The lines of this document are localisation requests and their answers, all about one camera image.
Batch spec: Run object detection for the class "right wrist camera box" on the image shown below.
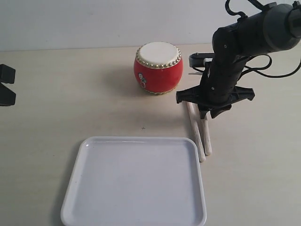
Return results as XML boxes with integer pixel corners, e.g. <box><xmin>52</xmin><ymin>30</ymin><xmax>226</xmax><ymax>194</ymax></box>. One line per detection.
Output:
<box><xmin>189</xmin><ymin>53</ymin><xmax>214</xmax><ymax>68</ymax></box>

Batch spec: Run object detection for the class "small red drum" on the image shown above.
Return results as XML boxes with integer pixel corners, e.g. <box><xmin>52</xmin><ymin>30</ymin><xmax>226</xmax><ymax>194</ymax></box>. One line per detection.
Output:
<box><xmin>134</xmin><ymin>41</ymin><xmax>183</xmax><ymax>95</ymax></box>

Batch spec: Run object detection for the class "white plastic tray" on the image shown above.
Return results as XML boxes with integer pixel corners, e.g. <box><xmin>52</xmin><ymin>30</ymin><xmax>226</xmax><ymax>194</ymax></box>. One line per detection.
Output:
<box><xmin>61</xmin><ymin>137</ymin><xmax>206</xmax><ymax>226</ymax></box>

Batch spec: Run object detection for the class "wooden drumstick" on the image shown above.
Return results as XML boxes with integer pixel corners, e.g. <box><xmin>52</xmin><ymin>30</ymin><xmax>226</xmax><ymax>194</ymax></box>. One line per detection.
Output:
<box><xmin>185</xmin><ymin>102</ymin><xmax>206</xmax><ymax>162</ymax></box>
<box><xmin>200</xmin><ymin>117</ymin><xmax>212</xmax><ymax>156</ymax></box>

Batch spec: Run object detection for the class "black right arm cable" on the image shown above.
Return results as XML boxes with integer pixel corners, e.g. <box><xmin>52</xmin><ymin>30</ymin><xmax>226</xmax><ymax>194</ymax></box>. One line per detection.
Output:
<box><xmin>225</xmin><ymin>0</ymin><xmax>301</xmax><ymax>78</ymax></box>

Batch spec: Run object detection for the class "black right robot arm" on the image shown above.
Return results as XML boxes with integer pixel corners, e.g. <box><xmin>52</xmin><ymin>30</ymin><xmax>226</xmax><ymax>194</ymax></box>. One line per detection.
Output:
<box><xmin>176</xmin><ymin>0</ymin><xmax>301</xmax><ymax>118</ymax></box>

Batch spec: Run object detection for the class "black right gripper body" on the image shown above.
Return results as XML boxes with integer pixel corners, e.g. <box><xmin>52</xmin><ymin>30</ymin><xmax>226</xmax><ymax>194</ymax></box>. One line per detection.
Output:
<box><xmin>176</xmin><ymin>56</ymin><xmax>255</xmax><ymax>111</ymax></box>

